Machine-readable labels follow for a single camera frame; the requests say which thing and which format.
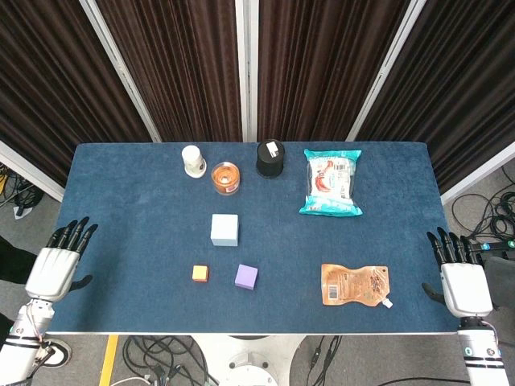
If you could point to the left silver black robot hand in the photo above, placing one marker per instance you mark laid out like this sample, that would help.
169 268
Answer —
50 269

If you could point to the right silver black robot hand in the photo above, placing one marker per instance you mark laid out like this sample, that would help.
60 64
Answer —
466 287

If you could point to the small orange yellow cube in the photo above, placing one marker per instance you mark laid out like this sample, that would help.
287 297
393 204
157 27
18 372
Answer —
200 273

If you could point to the purple foam cube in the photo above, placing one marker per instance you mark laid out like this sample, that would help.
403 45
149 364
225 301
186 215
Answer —
246 276

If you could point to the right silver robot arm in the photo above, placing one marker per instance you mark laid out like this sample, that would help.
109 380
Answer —
483 354

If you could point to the black power strip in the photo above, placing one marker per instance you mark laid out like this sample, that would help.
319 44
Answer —
499 244

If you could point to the blue table cloth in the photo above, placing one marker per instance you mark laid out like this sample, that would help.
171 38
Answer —
141 241

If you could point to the orange spout pouch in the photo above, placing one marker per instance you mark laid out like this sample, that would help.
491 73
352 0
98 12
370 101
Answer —
354 285

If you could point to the teal snack bag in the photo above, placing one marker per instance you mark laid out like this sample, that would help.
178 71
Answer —
330 181

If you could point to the large light blue cube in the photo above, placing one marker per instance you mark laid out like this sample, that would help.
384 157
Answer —
224 228

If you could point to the white floral paper cup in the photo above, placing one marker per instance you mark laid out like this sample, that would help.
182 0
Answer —
192 160

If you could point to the dark pleated partition panel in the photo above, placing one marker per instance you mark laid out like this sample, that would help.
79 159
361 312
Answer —
181 60
40 80
462 80
322 60

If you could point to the clear jar of orange toothpicks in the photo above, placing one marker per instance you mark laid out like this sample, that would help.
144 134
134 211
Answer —
225 177

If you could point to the black mesh pen holder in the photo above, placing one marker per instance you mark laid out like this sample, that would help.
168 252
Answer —
269 161

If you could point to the white table frame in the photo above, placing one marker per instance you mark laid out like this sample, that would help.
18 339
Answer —
241 333

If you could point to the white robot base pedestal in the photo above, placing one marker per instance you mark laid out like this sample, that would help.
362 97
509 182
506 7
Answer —
249 362

